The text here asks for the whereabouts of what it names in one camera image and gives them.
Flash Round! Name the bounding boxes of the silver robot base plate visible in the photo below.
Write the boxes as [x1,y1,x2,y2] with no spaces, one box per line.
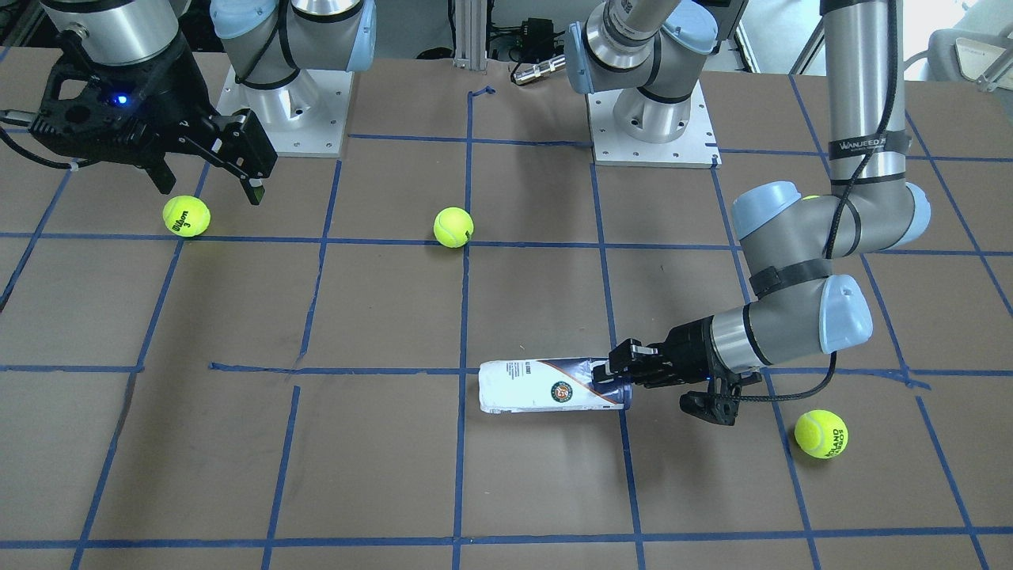
[586,83,723,169]

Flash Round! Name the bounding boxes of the aluminium frame post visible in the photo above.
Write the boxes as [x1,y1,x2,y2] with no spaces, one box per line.
[451,0,489,73]

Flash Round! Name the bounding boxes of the white blue tennis ball can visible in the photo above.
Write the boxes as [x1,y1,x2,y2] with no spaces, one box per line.
[478,357,632,414]

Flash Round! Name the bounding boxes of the silver cylindrical connector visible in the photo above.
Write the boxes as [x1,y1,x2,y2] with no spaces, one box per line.
[510,55,567,86]

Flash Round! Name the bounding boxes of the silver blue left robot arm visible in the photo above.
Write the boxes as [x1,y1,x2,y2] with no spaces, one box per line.
[594,1,931,396]

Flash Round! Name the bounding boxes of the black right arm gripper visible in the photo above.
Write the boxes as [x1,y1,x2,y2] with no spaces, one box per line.
[30,32,278,206]

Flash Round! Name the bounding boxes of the yellow tennis ball by base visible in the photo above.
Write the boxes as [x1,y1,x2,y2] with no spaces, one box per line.
[161,196,212,238]

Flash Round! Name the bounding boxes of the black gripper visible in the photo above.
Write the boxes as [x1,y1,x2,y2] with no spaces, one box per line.
[590,317,715,397]

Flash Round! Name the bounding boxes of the yellow tennis ball middle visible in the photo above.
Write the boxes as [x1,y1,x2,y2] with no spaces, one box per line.
[433,207,474,249]

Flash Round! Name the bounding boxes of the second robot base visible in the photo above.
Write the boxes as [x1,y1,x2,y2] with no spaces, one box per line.
[217,69,357,158]

